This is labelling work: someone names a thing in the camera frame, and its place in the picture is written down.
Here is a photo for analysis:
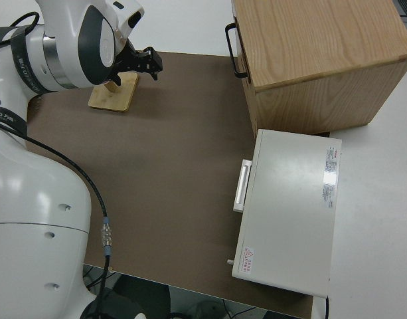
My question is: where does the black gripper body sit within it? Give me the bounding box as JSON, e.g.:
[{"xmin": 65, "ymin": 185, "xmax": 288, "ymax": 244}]
[{"xmin": 114, "ymin": 37, "xmax": 148, "ymax": 80}]

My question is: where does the wooden mug stand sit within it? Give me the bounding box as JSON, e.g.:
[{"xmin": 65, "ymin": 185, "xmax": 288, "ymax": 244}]
[{"xmin": 88, "ymin": 71, "xmax": 139, "ymax": 113}]

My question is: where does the wooden drawer cabinet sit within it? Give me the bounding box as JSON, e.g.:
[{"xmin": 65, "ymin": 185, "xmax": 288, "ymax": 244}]
[{"xmin": 231, "ymin": 0, "xmax": 407, "ymax": 139}]

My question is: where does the white box appliance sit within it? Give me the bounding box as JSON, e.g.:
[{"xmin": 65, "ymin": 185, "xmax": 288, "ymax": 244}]
[{"xmin": 225, "ymin": 128, "xmax": 343, "ymax": 298}]

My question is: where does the black cabinet handle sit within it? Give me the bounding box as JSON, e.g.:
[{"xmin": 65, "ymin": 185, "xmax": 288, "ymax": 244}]
[{"xmin": 224, "ymin": 22, "xmax": 250, "ymax": 78}]

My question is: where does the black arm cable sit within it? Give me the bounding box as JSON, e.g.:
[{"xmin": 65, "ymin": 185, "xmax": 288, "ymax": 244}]
[{"xmin": 0, "ymin": 11, "xmax": 114, "ymax": 319}]

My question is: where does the white appliance door handle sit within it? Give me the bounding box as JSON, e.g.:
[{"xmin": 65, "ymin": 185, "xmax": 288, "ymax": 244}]
[{"xmin": 232, "ymin": 159, "xmax": 254, "ymax": 213}]

